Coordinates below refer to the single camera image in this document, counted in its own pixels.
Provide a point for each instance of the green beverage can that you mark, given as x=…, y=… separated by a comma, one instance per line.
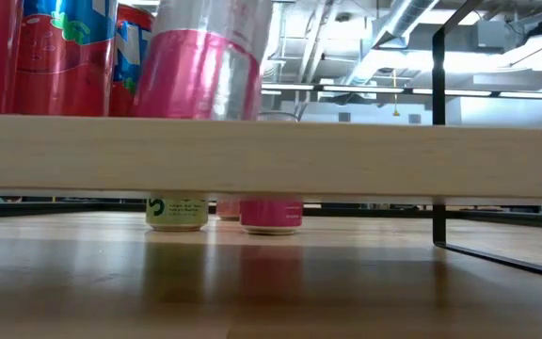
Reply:
x=177, y=214

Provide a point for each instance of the pink and silver beverage can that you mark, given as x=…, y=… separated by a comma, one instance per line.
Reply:
x=271, y=214
x=191, y=75

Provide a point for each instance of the wooden shelf black metal legs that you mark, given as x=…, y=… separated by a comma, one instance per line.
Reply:
x=271, y=160

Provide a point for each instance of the red strawberry soda can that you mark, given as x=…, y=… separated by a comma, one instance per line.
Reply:
x=64, y=70
x=130, y=47

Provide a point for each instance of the linear ceiling light track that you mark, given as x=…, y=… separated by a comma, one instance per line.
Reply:
x=360, y=89

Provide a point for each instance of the large silver ventilation duct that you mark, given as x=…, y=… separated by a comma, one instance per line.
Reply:
x=393, y=23

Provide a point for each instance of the grey ceiling ventilation unit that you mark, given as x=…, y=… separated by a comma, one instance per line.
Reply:
x=492, y=35

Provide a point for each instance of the black aluminium table frame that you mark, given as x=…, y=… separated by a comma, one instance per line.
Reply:
x=64, y=209

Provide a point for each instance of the silver and salmon seltzer can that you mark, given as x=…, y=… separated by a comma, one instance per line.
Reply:
x=228, y=209

